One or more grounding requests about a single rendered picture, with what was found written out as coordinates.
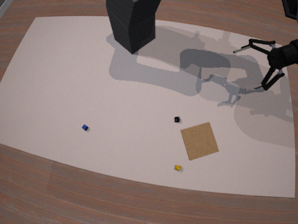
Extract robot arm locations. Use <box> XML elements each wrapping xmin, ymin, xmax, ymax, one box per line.
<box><xmin>290</xmin><ymin>5</ymin><xmax>298</xmax><ymax>52</ymax></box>

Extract tan square mat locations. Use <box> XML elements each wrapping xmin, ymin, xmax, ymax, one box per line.
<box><xmin>181</xmin><ymin>122</ymin><xmax>219</xmax><ymax>160</ymax></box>

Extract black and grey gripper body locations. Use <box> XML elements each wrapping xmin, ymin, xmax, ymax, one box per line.
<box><xmin>267</xmin><ymin>44</ymin><xmax>298</xmax><ymax>70</ymax></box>

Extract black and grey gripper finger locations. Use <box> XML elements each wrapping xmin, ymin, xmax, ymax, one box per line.
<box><xmin>245</xmin><ymin>61</ymin><xmax>285</xmax><ymax>91</ymax></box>
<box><xmin>233</xmin><ymin>38</ymin><xmax>278</xmax><ymax>58</ymax></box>

